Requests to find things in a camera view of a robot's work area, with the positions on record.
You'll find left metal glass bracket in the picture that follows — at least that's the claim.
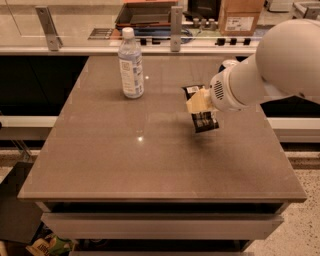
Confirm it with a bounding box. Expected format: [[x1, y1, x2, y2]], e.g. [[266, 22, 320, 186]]
[[35, 6, 63, 51]]

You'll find glass partition panel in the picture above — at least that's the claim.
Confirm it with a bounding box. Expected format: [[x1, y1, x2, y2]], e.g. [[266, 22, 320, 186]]
[[0, 0, 320, 48]]

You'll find green snack bag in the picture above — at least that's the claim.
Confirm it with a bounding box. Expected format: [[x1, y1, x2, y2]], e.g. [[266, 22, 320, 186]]
[[26, 235, 74, 256]]

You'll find right metal glass bracket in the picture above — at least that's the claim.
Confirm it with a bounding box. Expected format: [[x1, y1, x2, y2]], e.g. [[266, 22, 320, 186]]
[[292, 1, 320, 20]]

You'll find clear plastic water bottle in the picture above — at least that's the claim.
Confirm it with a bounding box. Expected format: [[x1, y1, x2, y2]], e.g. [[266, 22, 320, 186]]
[[118, 27, 144, 99]]

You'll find rxbar chocolate bar wrapper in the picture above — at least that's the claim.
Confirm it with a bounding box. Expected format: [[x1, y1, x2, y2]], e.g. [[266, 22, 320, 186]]
[[183, 85, 219, 133]]

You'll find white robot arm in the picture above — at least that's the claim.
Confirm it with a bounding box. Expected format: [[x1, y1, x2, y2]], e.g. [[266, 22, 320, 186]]
[[186, 19, 320, 114]]

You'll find open dark tray box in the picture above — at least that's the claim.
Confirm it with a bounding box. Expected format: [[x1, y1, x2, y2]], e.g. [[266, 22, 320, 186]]
[[115, 0, 178, 27]]

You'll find white table drawer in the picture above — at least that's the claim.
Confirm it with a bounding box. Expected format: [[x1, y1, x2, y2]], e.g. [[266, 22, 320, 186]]
[[42, 213, 283, 240]]

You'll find metal glass bracket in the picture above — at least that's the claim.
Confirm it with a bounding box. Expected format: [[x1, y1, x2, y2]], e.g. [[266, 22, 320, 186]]
[[292, 1, 320, 20], [35, 6, 63, 51], [170, 6, 183, 52]]

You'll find blue pepsi can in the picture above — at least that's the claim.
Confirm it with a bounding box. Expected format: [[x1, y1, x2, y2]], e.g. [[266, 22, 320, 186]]
[[218, 65, 228, 73]]

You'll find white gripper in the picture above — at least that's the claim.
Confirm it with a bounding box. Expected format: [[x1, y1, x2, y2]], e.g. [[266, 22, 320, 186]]
[[186, 59, 254, 114]]

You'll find cardboard box with label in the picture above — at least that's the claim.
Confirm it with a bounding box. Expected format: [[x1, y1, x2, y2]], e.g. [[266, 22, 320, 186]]
[[218, 0, 265, 36]]

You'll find middle metal glass bracket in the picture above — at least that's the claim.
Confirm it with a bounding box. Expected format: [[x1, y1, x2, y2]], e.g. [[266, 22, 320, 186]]
[[170, 6, 183, 52]]

